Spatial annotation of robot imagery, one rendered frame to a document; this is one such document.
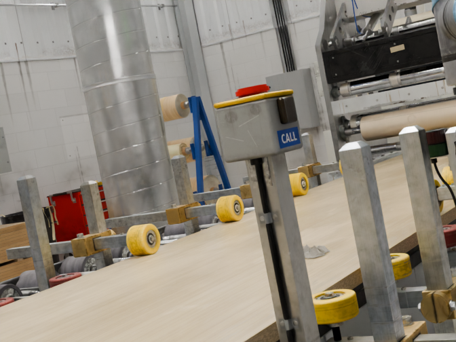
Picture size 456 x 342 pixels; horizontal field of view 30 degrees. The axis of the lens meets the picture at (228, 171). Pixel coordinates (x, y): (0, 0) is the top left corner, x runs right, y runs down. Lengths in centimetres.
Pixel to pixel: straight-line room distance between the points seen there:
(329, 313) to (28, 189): 110
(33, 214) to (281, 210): 130
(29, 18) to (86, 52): 518
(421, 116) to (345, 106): 39
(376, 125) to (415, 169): 277
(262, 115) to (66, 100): 986
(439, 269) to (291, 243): 52
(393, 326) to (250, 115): 43
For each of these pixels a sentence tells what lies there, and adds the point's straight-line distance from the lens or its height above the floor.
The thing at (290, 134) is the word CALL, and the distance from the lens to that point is 98.
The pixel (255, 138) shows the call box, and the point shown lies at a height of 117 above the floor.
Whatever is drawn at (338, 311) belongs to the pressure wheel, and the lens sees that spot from 130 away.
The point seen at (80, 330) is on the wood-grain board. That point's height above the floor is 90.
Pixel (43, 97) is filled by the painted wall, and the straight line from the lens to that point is 1053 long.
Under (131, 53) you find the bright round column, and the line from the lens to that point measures 547.
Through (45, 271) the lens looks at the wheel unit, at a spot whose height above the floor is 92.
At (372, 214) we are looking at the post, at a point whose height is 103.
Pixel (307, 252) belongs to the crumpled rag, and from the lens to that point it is 174.
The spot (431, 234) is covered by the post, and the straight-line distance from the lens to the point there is 146.
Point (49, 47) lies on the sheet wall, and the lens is 1077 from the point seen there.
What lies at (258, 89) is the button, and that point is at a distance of 97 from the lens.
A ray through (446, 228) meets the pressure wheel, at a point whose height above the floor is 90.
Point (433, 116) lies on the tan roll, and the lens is 412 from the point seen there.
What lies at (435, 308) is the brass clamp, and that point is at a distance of 146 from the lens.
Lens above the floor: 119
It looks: 3 degrees down
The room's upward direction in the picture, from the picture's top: 11 degrees counter-clockwise
